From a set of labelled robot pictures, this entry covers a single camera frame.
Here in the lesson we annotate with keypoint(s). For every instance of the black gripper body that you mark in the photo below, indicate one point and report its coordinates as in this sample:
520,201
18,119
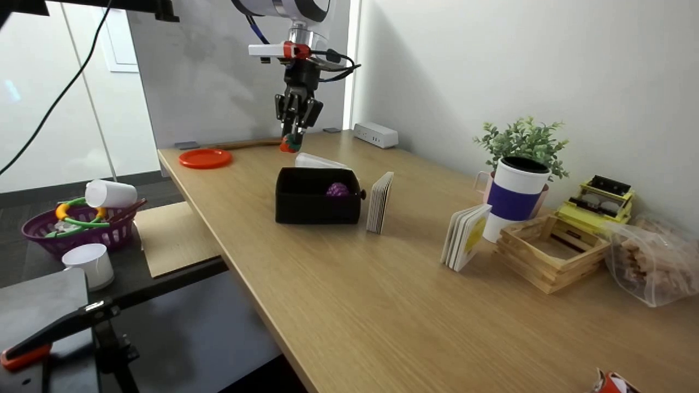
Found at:
302,79

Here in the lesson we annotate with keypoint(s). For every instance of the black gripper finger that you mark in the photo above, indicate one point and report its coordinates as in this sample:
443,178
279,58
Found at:
284,117
309,117

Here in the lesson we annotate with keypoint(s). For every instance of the red toy strawberry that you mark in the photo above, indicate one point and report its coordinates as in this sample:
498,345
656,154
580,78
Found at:
290,145

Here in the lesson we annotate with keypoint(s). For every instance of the purple toy grapes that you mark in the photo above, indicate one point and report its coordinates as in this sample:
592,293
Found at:
337,191

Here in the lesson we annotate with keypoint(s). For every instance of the black rectangular box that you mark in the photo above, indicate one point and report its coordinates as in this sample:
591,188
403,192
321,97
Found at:
313,208

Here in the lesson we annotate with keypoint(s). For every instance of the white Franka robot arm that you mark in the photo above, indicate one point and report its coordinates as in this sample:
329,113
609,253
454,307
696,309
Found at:
292,10

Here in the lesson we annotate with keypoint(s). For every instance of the white power strip box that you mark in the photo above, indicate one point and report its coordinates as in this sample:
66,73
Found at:
374,137

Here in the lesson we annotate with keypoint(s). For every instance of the orange plastic plate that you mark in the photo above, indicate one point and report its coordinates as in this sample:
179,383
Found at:
206,157

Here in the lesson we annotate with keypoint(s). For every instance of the brown cardboard sheet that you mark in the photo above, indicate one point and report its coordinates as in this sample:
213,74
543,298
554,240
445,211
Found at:
175,240

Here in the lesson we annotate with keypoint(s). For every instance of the white paper cup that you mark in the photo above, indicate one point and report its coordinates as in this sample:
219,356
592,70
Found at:
111,192

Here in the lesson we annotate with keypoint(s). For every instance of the white yellow emoji card stack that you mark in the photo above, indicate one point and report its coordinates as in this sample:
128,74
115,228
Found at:
467,240

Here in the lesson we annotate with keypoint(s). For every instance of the black overhead bar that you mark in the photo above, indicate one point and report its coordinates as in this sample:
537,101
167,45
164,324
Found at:
111,5

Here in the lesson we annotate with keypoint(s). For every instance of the green plant pink pot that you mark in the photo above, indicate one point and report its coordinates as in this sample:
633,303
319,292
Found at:
520,139

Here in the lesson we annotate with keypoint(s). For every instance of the white cup blue sleeve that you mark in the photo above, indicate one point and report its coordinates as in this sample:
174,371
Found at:
515,197

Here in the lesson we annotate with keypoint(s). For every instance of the purple plastic basket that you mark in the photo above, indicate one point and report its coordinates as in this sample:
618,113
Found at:
80,239

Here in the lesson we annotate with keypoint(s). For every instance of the white lidded cup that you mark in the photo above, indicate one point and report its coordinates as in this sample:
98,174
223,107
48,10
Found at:
88,265

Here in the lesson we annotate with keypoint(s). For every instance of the small wooden crate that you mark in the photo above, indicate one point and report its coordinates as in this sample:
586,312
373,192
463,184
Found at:
554,270

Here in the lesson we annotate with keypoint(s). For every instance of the grey flat sheet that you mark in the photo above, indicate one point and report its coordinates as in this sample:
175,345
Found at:
41,307

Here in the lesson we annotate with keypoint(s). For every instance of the clear plastic snack bag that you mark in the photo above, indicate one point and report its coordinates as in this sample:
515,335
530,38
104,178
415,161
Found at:
652,265

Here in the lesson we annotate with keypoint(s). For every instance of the red candy wrapper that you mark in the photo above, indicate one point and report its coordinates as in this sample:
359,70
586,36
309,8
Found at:
612,383

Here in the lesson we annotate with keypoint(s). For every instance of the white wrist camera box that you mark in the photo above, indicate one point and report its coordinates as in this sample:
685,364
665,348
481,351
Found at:
266,50

